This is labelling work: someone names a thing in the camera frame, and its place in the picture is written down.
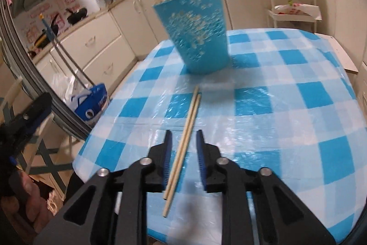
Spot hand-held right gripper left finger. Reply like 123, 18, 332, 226
34, 130, 173, 245

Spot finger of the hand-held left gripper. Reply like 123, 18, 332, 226
23, 92, 53, 131

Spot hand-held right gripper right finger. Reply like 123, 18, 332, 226
196, 130, 336, 245

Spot wooden chopstick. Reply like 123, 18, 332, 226
162, 86, 199, 201
162, 93, 202, 218

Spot blue perforated utensil holder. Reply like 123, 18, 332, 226
152, 0, 230, 75

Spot person's left hand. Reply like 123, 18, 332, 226
6, 170, 54, 234

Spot blue plastic shopping bag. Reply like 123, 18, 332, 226
64, 84, 110, 123

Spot long grey pole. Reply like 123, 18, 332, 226
40, 14, 96, 87
56, 42, 86, 87

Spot blue checkered tablecloth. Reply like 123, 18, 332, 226
73, 28, 359, 245

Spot cream lower kitchen cabinets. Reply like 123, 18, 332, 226
29, 0, 367, 92

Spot black pan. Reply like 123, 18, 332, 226
67, 7, 89, 25

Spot white table edge board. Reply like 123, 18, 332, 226
313, 32, 359, 75

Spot white and red plastic bag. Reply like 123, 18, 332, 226
273, 0, 319, 16

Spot metal sliding door frame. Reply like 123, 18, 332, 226
0, 0, 91, 140

